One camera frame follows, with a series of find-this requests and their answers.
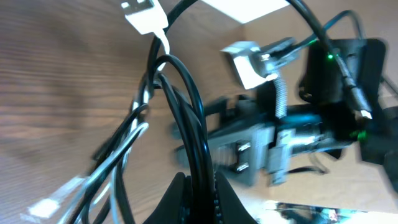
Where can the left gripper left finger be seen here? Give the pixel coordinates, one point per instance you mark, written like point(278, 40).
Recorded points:
point(176, 204)

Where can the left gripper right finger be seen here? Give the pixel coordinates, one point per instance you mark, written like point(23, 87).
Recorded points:
point(227, 205)

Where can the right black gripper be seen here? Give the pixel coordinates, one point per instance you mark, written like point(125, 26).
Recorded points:
point(247, 141)

